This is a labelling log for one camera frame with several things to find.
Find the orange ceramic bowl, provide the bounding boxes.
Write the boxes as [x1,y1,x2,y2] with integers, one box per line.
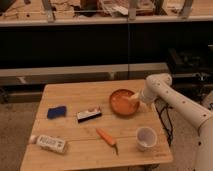
[109,89,140,116]

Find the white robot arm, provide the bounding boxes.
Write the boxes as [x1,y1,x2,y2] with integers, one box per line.
[130,73,213,171]

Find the white cup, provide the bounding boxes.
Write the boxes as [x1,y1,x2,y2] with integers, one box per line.
[136,127,157,151]

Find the wooden table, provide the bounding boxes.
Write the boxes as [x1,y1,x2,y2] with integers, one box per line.
[21,80,173,171]

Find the orange toy carrot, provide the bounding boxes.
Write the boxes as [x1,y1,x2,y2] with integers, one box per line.
[96,128,118,154]

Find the blue sponge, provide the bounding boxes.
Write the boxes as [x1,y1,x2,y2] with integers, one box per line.
[47,106,67,119]

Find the white plastic bottle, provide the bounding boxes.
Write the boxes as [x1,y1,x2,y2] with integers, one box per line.
[29,135,67,154]

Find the metal shelf rack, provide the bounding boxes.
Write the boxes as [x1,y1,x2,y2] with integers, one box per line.
[0,0,213,86]

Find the black cables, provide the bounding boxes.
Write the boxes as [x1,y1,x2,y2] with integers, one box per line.
[155,99,174,147]

